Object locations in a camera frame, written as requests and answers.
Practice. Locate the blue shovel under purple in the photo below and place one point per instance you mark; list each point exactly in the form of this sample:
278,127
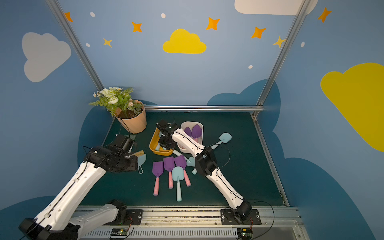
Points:
190,161

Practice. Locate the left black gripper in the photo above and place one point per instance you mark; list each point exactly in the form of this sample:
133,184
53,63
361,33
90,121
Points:
128,163

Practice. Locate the circuit board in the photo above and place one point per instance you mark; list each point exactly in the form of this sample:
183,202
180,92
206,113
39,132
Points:
244,234
119,233

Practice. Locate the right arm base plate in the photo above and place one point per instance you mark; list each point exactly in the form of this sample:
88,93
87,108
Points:
228,218

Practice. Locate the purple square shovel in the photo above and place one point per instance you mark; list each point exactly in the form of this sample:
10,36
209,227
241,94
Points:
169,165
158,169
180,161

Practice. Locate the blue toy brush scoop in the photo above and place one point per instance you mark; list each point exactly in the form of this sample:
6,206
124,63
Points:
141,158

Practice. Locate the yellow plastic storage box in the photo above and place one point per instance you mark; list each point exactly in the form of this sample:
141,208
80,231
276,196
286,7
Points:
153,143

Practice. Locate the right circuit board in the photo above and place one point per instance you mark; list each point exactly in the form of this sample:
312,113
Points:
244,234

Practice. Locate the blue round shovel centre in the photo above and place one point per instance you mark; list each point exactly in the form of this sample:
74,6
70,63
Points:
178,176

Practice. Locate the potted artificial flower plant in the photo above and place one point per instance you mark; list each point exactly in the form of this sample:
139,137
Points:
130,113

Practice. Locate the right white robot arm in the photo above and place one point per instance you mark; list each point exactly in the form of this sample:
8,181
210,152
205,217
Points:
239,205

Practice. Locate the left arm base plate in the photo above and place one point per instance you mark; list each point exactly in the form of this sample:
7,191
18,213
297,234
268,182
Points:
135,216

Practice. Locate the white plastic storage box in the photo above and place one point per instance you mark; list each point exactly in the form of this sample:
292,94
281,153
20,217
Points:
189,141

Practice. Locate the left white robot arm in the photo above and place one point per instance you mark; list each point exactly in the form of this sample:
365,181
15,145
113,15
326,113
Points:
56,221

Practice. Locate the left circuit board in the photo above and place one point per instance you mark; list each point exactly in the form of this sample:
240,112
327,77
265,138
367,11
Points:
119,233

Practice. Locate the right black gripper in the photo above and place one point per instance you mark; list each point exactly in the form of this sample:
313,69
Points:
163,141

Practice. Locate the purple pointed shovel pink handle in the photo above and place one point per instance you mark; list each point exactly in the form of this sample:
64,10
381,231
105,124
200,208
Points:
188,131

